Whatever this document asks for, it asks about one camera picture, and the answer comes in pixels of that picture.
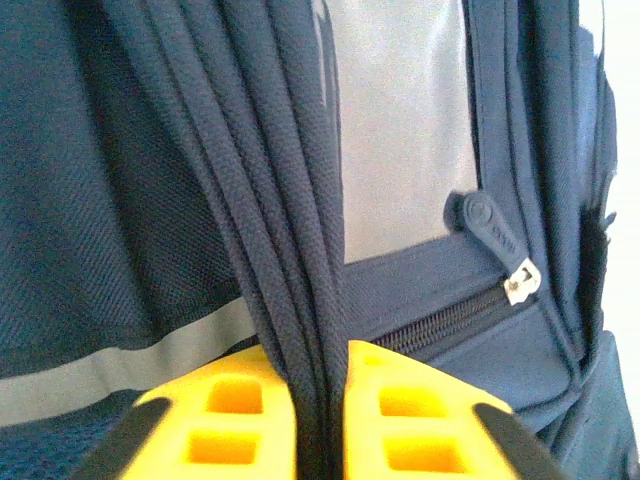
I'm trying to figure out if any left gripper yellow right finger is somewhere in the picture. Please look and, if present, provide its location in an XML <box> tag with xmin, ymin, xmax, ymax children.
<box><xmin>342</xmin><ymin>340</ymin><xmax>571</xmax><ymax>480</ymax></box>

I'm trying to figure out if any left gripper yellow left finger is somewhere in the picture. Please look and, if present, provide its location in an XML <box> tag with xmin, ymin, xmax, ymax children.
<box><xmin>74</xmin><ymin>344</ymin><xmax>300</xmax><ymax>480</ymax></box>

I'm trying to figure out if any navy blue backpack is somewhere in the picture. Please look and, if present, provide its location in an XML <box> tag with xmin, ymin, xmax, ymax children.
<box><xmin>0</xmin><ymin>0</ymin><xmax>640</xmax><ymax>480</ymax></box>

